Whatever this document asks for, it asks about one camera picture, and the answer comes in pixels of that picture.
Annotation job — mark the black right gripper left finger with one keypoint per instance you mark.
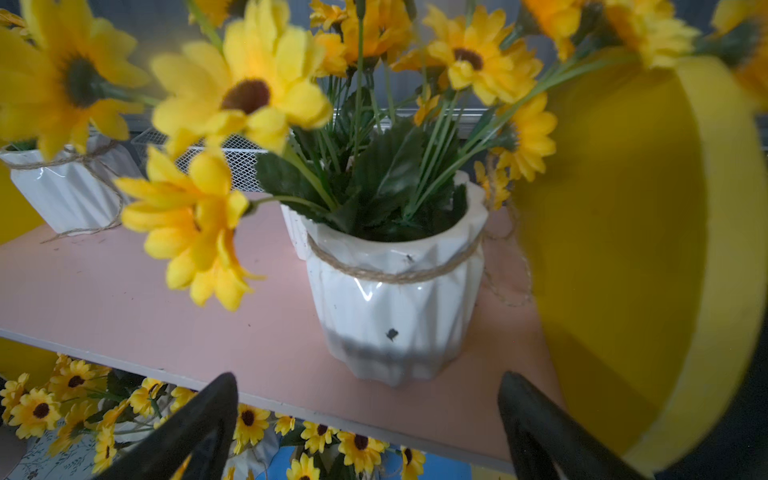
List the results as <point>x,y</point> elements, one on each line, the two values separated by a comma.
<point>199,436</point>

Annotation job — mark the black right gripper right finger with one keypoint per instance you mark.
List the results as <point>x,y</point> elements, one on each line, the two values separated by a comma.
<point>547,443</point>

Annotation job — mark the shelf sunflower pot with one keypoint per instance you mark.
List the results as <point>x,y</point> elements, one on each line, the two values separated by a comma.
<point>389,134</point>
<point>113,408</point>
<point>256,441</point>
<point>297,231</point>
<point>67,88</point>
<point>324,452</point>

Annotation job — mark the yellow wooden shelf unit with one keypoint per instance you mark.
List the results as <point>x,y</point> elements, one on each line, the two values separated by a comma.
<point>633,296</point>

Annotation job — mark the white mesh desk organizer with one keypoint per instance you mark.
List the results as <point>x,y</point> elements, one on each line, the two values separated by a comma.
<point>242,154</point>

